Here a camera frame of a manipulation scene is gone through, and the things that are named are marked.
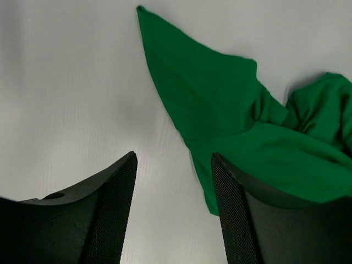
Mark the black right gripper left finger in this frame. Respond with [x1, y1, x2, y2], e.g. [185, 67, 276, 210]
[1, 151, 138, 263]

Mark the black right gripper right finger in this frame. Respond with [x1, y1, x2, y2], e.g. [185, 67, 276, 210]
[211, 153, 351, 263]

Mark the green t shirt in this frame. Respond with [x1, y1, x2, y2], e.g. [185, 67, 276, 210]
[136, 6, 351, 215]

